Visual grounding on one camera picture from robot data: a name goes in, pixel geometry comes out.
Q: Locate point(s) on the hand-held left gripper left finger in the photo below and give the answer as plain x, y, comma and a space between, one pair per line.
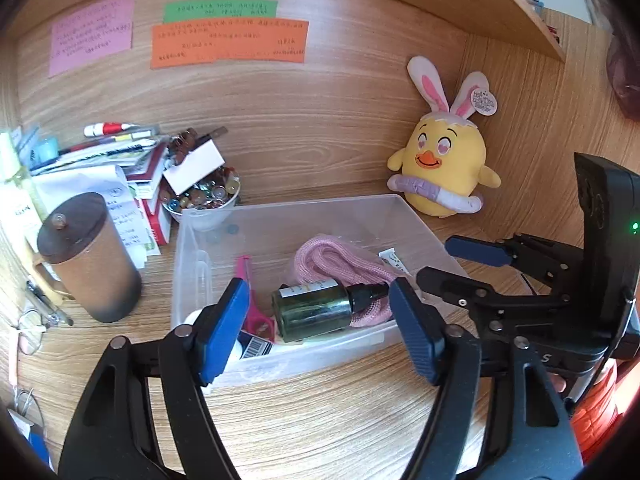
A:
225, 330

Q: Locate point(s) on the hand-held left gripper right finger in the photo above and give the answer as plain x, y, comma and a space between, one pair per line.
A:
412, 325

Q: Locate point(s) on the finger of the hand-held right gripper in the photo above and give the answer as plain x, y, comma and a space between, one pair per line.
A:
450, 285
475, 250

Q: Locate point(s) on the pink scissors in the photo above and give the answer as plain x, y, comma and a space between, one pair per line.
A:
261, 321

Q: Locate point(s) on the white tube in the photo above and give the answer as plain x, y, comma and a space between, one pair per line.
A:
392, 261

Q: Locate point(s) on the dark green spray bottle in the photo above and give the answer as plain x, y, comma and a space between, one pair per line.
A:
310, 310

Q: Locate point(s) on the clear plastic storage box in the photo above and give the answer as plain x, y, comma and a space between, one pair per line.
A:
300, 220

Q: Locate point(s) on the person's right hand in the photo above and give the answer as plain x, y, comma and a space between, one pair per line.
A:
558, 385

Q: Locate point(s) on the black barcode label packet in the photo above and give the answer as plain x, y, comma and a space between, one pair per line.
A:
256, 347

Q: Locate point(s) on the yellow chick plush toy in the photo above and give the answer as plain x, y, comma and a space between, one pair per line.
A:
445, 170

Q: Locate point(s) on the brown cup with lid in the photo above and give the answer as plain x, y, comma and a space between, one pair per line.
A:
95, 270

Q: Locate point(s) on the stack of books and papers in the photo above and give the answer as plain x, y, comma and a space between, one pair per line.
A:
150, 195

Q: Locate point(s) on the white card box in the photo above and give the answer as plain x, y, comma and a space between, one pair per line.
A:
195, 167

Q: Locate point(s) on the black pen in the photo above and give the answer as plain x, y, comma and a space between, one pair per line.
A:
45, 302

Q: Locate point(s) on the brown hair clip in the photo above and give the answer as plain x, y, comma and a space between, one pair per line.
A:
184, 141

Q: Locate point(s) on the eyeglasses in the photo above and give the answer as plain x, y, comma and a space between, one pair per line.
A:
30, 332

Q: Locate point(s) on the red and white marker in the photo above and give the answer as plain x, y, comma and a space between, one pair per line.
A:
107, 129

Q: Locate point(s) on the wooden shelf board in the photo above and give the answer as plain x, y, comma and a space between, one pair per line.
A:
525, 15

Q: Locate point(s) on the white lotion bottle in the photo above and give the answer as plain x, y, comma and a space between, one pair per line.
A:
17, 200

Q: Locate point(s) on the small light blue jar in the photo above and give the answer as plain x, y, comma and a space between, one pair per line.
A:
45, 150

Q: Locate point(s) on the orange sticky note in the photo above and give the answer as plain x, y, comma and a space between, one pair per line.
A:
230, 42

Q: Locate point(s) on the green sticky note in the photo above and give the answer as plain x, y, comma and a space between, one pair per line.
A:
220, 10

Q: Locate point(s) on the pink sticky note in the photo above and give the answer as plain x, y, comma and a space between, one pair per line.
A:
92, 35

